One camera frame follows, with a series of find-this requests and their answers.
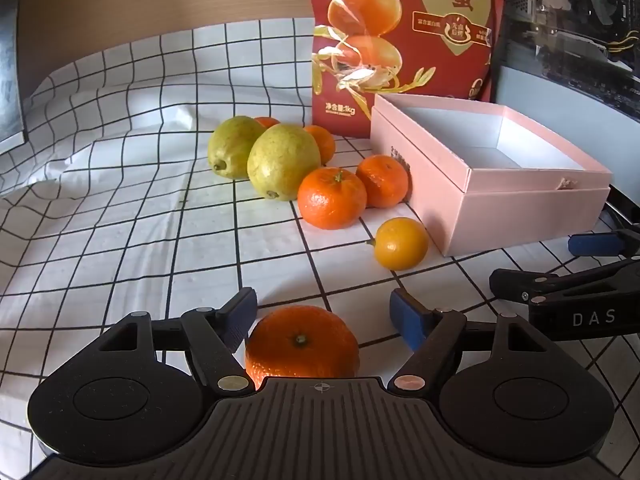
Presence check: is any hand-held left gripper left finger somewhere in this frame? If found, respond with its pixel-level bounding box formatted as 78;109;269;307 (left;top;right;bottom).
97;287;258;393

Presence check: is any yellow-orange citrus fruit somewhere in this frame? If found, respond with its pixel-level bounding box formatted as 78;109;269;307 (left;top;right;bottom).
366;217;430;271

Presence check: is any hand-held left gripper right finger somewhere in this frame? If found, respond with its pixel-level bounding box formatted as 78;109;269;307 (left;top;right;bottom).
390;287;551;393

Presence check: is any white checked tablecloth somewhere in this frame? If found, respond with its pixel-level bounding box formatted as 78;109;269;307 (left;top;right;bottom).
0;17;640;480

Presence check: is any dark glossy panel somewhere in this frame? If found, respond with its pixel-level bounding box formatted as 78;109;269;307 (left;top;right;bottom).
0;0;28;151

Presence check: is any green pear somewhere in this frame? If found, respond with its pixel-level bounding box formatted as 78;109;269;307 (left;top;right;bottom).
247;124;322;202
207;116;267;180

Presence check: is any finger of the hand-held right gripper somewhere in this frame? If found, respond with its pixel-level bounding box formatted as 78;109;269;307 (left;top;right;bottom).
567;230;640;261
489;259;640;307

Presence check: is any red printed bag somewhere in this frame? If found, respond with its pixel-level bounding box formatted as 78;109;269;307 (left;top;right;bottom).
306;0;506;138

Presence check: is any pink cardboard box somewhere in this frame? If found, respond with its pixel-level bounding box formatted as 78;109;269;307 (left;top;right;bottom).
370;92;613;258

